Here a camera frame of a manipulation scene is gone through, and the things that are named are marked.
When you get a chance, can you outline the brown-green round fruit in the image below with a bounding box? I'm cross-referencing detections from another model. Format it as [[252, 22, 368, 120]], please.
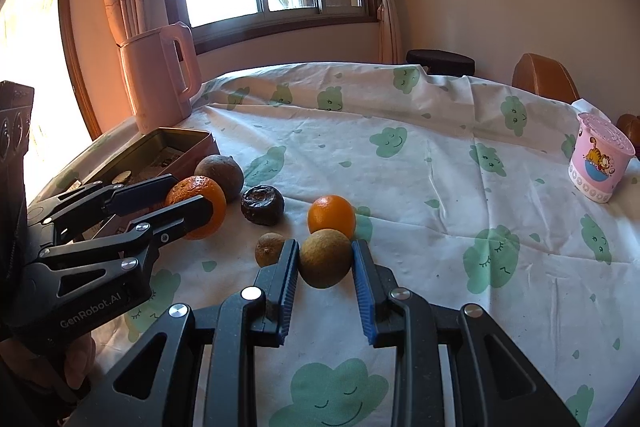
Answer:
[[298, 229, 353, 289]]

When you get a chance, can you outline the brown leather sofa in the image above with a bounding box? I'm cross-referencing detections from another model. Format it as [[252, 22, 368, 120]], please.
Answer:
[[616, 113, 640, 148]]

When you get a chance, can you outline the newspaper liner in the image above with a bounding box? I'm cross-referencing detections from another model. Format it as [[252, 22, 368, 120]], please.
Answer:
[[150, 147, 186, 168]]

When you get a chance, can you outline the pink metal tin box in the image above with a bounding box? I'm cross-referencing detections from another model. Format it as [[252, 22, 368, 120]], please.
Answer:
[[60, 127, 213, 238]]

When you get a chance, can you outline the brown leather chair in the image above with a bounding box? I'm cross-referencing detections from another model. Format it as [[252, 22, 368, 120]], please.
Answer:
[[511, 53, 581, 105]]

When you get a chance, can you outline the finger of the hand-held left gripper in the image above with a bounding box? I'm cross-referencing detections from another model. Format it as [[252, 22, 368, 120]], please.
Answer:
[[27, 174, 179, 244], [30, 195, 213, 303]]

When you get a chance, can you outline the small brown-green fruit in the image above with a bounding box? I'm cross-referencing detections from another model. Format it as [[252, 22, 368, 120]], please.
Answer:
[[254, 232, 286, 268]]

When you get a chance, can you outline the smooth orange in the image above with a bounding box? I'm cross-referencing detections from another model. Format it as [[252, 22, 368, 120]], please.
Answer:
[[307, 195, 357, 240]]

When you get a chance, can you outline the pink electric kettle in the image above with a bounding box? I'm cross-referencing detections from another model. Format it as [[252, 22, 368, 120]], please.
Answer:
[[116, 22, 202, 135]]

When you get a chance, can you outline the wooden door frame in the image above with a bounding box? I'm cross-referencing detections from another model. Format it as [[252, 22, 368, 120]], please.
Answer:
[[57, 0, 103, 142]]

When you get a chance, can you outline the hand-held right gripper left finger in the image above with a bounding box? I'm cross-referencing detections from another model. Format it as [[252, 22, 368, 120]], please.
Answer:
[[65, 239, 301, 427]]

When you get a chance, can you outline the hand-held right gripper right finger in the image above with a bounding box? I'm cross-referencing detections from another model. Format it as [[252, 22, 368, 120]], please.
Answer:
[[351, 240, 581, 427]]

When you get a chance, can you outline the large wrinkled mandarin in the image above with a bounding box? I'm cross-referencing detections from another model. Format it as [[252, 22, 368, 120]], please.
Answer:
[[165, 175, 227, 241]]

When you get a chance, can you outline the black round stool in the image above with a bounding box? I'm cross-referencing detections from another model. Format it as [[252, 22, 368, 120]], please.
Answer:
[[405, 49, 476, 78]]

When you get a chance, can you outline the dark brown round fruit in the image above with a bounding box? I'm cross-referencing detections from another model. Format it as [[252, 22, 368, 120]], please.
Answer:
[[194, 154, 244, 202]]

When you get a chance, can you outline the pink cartoon cup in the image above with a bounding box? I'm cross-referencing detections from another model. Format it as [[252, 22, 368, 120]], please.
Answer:
[[568, 112, 636, 204]]

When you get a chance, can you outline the person's left hand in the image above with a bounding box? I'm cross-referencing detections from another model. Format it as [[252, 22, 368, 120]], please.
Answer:
[[0, 334, 97, 393]]

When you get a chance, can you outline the dark wrinkled dried fruit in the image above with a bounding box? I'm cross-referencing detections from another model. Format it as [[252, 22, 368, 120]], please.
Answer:
[[240, 186, 285, 226]]

